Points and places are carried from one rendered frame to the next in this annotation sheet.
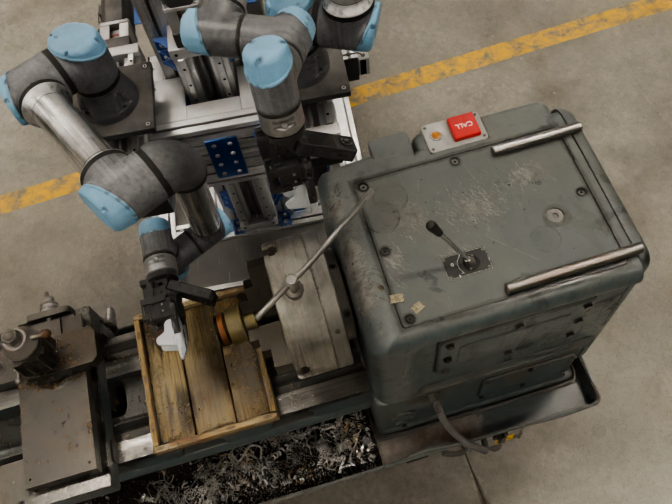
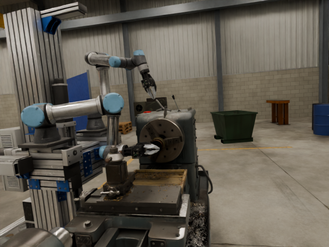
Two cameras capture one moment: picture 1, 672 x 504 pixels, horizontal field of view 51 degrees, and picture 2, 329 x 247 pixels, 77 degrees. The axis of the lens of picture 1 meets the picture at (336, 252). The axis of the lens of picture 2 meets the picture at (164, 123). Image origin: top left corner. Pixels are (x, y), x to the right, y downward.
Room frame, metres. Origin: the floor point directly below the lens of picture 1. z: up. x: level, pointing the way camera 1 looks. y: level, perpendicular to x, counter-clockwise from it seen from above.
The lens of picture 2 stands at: (0.14, 1.49, 1.36)
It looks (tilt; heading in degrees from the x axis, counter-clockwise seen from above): 6 degrees down; 288
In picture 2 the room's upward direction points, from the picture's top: 4 degrees counter-clockwise
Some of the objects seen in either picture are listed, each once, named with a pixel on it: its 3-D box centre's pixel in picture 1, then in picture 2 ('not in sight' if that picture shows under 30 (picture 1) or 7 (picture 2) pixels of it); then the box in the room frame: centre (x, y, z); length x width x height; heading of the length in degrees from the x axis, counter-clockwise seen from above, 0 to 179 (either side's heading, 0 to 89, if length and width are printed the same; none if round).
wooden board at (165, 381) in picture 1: (204, 366); (155, 180); (0.60, 0.37, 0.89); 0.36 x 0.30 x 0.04; 7
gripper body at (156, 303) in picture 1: (163, 300); (133, 150); (0.70, 0.41, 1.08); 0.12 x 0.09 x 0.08; 7
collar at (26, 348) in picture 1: (17, 342); (114, 156); (0.64, 0.72, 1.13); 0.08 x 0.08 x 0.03
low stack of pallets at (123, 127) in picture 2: not in sight; (120, 128); (5.09, -6.89, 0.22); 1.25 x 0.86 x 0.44; 102
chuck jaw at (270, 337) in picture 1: (278, 350); (173, 140); (0.53, 0.16, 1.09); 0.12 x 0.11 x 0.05; 7
